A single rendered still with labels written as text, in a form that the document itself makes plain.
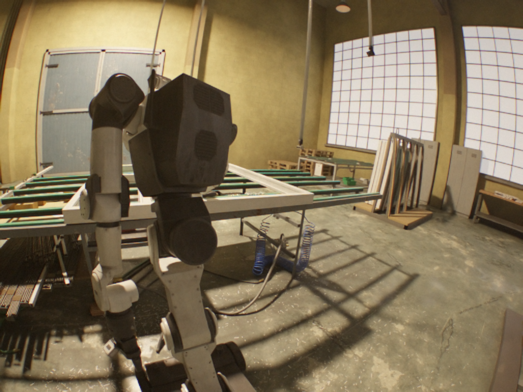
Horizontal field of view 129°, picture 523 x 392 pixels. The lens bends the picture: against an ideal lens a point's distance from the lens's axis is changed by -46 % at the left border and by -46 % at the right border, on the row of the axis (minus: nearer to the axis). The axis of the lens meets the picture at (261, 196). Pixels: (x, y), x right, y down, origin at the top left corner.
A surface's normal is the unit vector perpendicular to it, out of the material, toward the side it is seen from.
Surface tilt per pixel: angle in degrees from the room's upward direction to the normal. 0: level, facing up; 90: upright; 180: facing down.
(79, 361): 0
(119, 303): 83
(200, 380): 65
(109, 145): 71
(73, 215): 90
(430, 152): 90
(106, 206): 53
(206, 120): 87
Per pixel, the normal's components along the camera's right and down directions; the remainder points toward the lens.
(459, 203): -0.85, 0.06
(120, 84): 0.85, -0.11
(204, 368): 0.54, -0.18
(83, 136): 0.53, 0.25
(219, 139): 0.85, 0.15
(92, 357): 0.09, -0.97
